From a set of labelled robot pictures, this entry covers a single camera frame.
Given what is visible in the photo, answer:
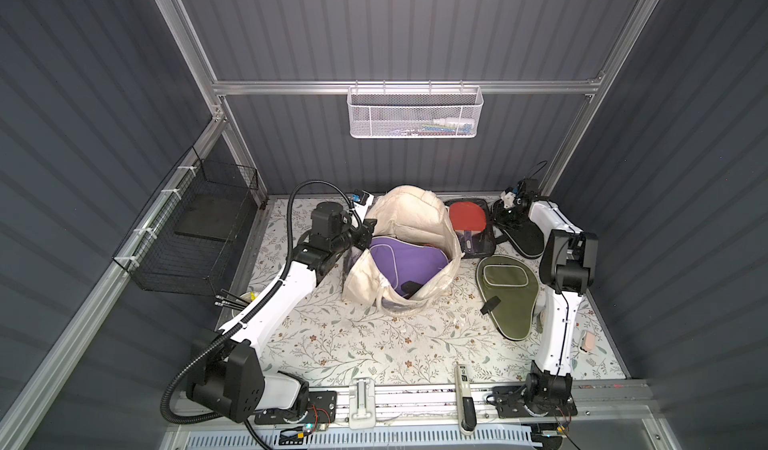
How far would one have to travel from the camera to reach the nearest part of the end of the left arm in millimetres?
610

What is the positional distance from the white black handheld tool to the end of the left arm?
1.47 ft

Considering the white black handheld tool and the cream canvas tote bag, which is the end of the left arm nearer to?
the cream canvas tote bag

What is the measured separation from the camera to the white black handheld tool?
0.69 m
